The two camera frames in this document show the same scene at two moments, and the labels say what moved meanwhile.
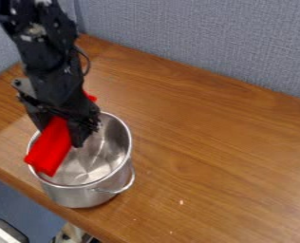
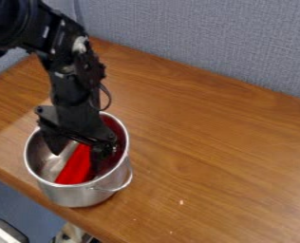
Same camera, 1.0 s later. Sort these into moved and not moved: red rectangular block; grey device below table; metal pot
Moved: red rectangular block
Not moved: grey device below table; metal pot
